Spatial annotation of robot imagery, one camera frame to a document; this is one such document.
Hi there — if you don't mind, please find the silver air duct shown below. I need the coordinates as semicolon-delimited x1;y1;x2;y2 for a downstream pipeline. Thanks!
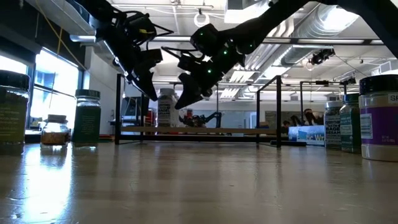
257;2;363;80

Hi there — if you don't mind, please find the black track spotlight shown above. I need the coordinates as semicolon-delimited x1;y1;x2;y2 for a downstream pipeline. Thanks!
308;48;336;66

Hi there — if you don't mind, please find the white ceiling air unit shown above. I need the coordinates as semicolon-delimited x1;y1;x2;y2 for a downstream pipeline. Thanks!
223;0;271;24

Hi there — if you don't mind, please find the black wire rack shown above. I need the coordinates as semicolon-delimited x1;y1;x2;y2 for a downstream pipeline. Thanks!
114;73;283;149

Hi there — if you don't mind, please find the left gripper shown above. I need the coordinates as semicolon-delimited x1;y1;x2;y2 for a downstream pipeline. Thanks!
107;30;164;102

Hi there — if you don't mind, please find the small clear spice jar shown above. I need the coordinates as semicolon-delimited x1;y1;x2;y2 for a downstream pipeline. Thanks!
40;114;71;147

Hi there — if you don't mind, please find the purple label jar black lid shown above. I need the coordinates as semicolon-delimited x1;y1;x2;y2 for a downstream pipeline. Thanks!
358;73;398;162

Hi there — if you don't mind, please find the large window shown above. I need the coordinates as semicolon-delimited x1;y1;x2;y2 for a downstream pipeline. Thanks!
0;46;84;133

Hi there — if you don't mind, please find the blue plastic wrap box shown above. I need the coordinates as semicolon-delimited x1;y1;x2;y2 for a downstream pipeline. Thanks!
287;124;326;147

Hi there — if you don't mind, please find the white cable coil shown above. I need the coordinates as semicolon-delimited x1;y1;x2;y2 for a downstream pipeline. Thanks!
193;8;211;29

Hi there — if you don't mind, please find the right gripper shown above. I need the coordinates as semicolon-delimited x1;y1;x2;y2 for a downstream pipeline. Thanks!
174;51;245;110

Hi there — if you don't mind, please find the black lid olive label jar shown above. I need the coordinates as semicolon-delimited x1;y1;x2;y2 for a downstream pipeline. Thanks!
0;70;31;156

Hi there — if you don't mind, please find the green lid herb jar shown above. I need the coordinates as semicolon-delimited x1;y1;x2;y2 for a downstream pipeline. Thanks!
340;92;362;153
72;89;102;147

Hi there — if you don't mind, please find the black background frame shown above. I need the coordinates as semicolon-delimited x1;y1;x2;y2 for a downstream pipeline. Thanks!
299;77;358;125

